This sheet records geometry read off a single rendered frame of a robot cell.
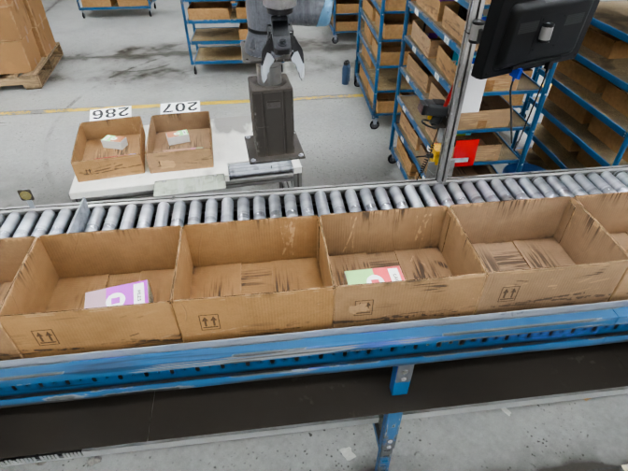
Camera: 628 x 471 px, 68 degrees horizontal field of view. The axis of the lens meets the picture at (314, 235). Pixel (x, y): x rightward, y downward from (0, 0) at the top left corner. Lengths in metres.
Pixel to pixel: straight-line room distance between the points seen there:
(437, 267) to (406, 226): 0.16
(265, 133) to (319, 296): 1.15
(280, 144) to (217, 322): 1.17
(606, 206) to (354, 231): 0.81
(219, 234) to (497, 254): 0.86
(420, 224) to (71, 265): 1.04
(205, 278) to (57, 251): 0.42
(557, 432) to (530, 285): 1.09
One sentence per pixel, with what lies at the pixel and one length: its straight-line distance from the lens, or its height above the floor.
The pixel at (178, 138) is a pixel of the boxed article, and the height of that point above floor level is 0.79.
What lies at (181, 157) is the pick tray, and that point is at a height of 0.82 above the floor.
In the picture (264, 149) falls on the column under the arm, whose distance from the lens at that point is 2.19.
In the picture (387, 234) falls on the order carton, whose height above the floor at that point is 0.96.
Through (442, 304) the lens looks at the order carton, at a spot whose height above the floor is 0.95.
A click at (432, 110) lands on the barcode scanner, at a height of 1.07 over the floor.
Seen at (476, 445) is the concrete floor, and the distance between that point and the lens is 2.18.
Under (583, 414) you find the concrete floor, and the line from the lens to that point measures 2.43.
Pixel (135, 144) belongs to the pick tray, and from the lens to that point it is 2.46.
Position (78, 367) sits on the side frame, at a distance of 1.30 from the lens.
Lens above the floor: 1.88
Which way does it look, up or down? 40 degrees down
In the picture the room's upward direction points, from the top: straight up
